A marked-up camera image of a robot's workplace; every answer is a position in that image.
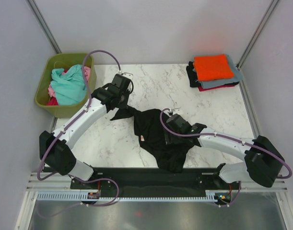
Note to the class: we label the folded black t shirt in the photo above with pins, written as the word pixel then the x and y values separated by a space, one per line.
pixel 192 76

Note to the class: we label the folded grey t shirt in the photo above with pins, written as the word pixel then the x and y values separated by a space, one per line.
pixel 215 83

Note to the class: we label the teal t shirt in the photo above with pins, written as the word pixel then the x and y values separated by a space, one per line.
pixel 67 86

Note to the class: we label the aluminium frame post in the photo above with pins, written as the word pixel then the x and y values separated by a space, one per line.
pixel 257 33
pixel 43 24

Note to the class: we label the folded crimson t shirt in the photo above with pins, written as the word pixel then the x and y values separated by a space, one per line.
pixel 201 89

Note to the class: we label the folded orange t shirt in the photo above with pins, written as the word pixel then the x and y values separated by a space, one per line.
pixel 210 68

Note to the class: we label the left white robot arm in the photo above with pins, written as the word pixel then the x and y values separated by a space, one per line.
pixel 55 147

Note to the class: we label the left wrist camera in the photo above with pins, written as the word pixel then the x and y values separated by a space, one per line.
pixel 123 83

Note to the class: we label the red garment in bin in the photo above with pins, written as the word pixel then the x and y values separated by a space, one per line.
pixel 52 102

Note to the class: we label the black t shirt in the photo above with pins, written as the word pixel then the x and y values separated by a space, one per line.
pixel 192 76
pixel 169 150

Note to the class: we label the left aluminium frame post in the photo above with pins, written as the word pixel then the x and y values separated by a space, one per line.
pixel 43 24

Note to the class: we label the right aluminium frame post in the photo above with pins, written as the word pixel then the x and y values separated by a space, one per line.
pixel 257 33

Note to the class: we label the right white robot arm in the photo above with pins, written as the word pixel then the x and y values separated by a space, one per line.
pixel 260 161

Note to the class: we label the white slotted cable duct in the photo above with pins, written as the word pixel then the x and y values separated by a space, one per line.
pixel 87 196

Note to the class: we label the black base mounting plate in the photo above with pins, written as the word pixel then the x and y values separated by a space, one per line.
pixel 147 182

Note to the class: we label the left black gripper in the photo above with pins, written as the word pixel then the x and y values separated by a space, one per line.
pixel 125 104

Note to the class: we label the olive green plastic bin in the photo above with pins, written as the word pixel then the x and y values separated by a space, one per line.
pixel 65 61

